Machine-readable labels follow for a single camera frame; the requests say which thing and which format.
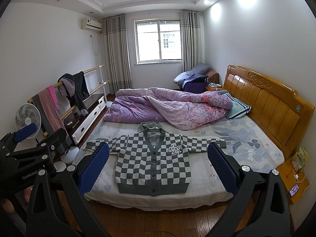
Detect grey curtain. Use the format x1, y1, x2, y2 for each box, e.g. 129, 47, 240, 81
181, 10, 202, 71
102, 14, 133, 94

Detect grey green garment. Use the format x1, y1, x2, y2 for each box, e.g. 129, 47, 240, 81
138, 121, 162, 132

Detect wooden clothes rack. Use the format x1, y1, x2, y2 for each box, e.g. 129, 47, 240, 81
27, 64, 110, 138

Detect yellow package on nightstand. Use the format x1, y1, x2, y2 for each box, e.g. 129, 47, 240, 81
291, 146, 309, 172

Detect wooden nightstand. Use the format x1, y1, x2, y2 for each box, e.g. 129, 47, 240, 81
277, 159, 309, 204

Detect smartphone on nightstand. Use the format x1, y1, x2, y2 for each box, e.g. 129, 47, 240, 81
289, 184, 299, 197

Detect right grey curtain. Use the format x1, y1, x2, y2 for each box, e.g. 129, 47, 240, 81
181, 10, 202, 71

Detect pile of blue bedding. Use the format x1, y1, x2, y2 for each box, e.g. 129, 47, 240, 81
173, 63, 211, 94

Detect window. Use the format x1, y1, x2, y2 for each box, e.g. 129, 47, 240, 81
134, 19, 182, 64

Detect pink towel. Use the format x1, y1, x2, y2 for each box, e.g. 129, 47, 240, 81
32, 89, 65, 135

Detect left grey curtain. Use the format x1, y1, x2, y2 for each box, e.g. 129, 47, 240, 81
102, 14, 133, 94

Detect wooden headboard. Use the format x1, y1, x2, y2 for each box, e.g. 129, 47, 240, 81
223, 65, 315, 160

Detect purple floral quilt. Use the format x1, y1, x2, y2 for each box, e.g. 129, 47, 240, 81
103, 87, 233, 131

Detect black grey hoodie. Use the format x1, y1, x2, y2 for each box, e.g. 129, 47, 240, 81
58, 71, 89, 116

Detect white electric fan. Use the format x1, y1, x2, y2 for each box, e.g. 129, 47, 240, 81
14, 103, 42, 139

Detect wall air conditioner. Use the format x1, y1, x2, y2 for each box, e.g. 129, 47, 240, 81
81, 18, 102, 32

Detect blue striped pillow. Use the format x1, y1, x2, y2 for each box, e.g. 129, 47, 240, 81
218, 90, 251, 120

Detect grey white checkered cardigan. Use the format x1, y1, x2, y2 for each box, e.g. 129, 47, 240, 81
85, 129, 226, 196

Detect white tv cabinet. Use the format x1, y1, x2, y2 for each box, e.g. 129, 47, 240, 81
64, 94, 105, 144

